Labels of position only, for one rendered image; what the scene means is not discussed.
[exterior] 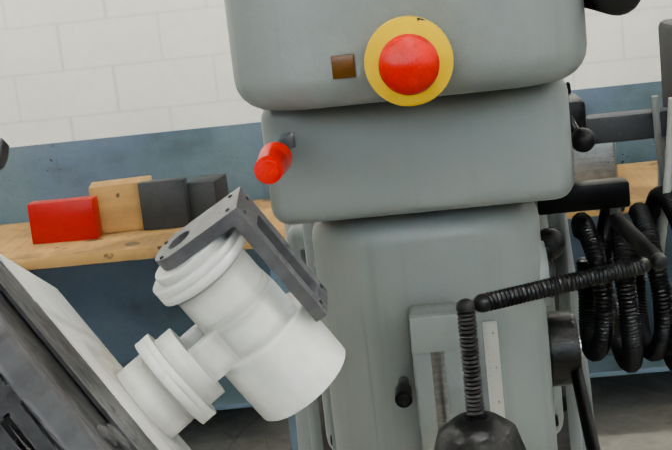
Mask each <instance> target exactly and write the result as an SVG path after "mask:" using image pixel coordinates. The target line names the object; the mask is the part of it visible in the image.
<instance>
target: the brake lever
mask: <svg viewBox="0 0 672 450"><path fill-rule="evenodd" d="M294 147H296V144H295V135H294V132H288V133H283V134H281V136H280V137H279V138H278V140H277V141H276V142H271V143H268V144H266V145H265V146H264V147H263V148H262V149H261V151H260V154H259V156H258V159H257V161H256V164H255V167H254V173H255V176H256V178H257V179H258V180H259V181H260V182H262V183H264V184H273V183H276V182H277V181H278V180H279V179H280V178H281V177H282V176H283V175H284V174H285V173H286V171H287V170H288V169H289V168H290V166H291V164H292V154H291V151H290V149H291V148H294Z"/></svg>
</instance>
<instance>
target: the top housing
mask: <svg viewBox="0 0 672 450"><path fill-rule="evenodd" d="M224 4H225V12H226V20H227V28H228V36H229V44H230V52H231V60H232V68H233V77H234V82H235V86H236V89H237V91H238V93H239V94H240V96H241V97H242V99H244V100H245V101H246V102H247V103H249V104H250V105H252V106H254V107H257V108H260V109H263V110H273V111H289V110H308V109H318V108H328V107H338V106H348V105H357V104H367V103H377V102H387V100H385V99H384V98H382V97H381V96H380V95H379V94H377V93H376V91H375V90H374V89H373V88H372V86H371V85H370V83H369V81H368V79H367V76H366V73H365V67H364V57H365V51H366V48H367V45H368V42H369V40H370V38H371V37H372V35H373V34H374V32H375V31H376V30H377V29H378V28H379V27H380V26H381V25H383V24H384V23H386V22H387V21H389V20H391V19H394V18H397V17H401V16H417V17H421V18H424V19H427V20H429V21H431V22H432V23H434V24H435V25H437V26H438V27H439V28H440V29H441V30H442V32H443V33H444V34H445V36H446V37H447V39H448V41H449V43H450V45H451V48H452V52H453V61H454V64H453V71H452V75H451V77H450V80H449V82H448V84H447V85H446V87H445V88H444V90H443V91H442V92H441V93H440V94H439V95H438V96H445V95H455V94H465V93H474V92H484V91H494V90H504V89H513V88H521V87H528V86H534V85H540V84H545V83H550V82H554V81H558V80H561V79H564V78H566V77H567V76H569V75H571V74H572V73H574V72H575V71H576V70H577V69H578V68H579V66H580V65H581V64H582V62H583V60H584V58H585V55H586V50H587V36H586V22H585V8H584V0H224ZM347 54H354V61H355V70H356V77H352V78H342V79H333V74H332V65H331V56H337V55H347Z"/></svg>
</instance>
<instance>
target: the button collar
mask: <svg viewBox="0 0 672 450"><path fill-rule="evenodd" d="M402 34H416V35H419V36H422V37H424V38H426V39H427V40H428V41H430V42H431V43H432V45H433V46H434V47H435V49H436V51H437V53H438V56H439V61H440V68H439V73H438V76H437V78H436V80H435V82H434V83H433V84H432V85H431V86H430V87H429V88H428V89H427V90H425V91H424V92H422V93H419V94H416V95H402V94H399V93H396V92H394V91H393V90H391V89H390V88H389V87H388V86H387V85H386V84H385V83H384V82H383V80H382V78H381V76H380V73H379V57H380V54H381V51H382V50H383V48H384V46H385V45H386V44H387V43H388V42H389V41H390V40H391V39H393V38H395V37H397V36H399V35H402ZM453 64H454V61H453V52H452V48H451V45H450V43H449V41H448V39H447V37H446V36H445V34H444V33H443V32H442V30H441V29H440V28H439V27H438V26H437V25H435V24H434V23H432V22H431V21H429V20H427V19H424V18H421V17H417V16H401V17H397V18H394V19H391V20H389V21H387V22H386V23H384V24H383V25H381V26H380V27H379V28H378V29H377V30H376V31H375V32H374V34H373V35H372V37H371V38H370V40H369V42H368V45H367V48H366V51H365V57H364V67H365V73H366V76H367V79H368V81H369V83H370V85H371V86H372V88H373V89H374V90H375V91H376V93H377V94H379V95H380V96H381V97H382V98H384V99H385V100H387V101H389V102H391V103H393V104H396V105H400V106H417V105H421V104H424V103H426V102H429V101H431V100H432V99H434V98H435V97H436V96H438V95H439V94H440V93H441V92H442V91H443V90H444V88H445V87H446V85H447V84H448V82H449V80H450V77H451V75H452V71H453Z"/></svg>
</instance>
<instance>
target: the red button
mask: <svg viewBox="0 0 672 450"><path fill-rule="evenodd" d="M439 68H440V61H439V56H438V53H437V51H436V49H435V47H434V46H433V45H432V43H431V42H430V41H428V40H427V39H426V38H424V37H422V36H419V35H416V34H402V35H399V36H397V37H395V38H393V39H391V40H390V41H389V42H388V43H387V44H386V45H385V46H384V48H383V50H382V51H381V54H380V57H379V73H380V76H381V78H382V80H383V82H384V83H385V84H386V85H387V86H388V87H389V88H390V89H391V90H393V91H394V92H396V93H399V94H402V95H416V94H419V93H422V92H424V91H425V90H427V89H428V88H429V87H430V86H431V85H432V84H433V83H434V82H435V80H436V78H437V76H438V73H439Z"/></svg>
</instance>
